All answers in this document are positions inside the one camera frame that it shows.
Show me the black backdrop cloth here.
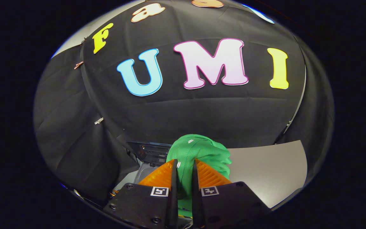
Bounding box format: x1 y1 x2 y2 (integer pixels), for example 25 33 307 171
33 0 335 204

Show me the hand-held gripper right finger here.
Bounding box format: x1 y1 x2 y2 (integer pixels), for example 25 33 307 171
192 159 271 229

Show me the green polo shirt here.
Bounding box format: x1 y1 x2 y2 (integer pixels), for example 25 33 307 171
166 134 232 218

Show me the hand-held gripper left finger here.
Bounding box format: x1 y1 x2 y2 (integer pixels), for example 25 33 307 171
103 159 179 229

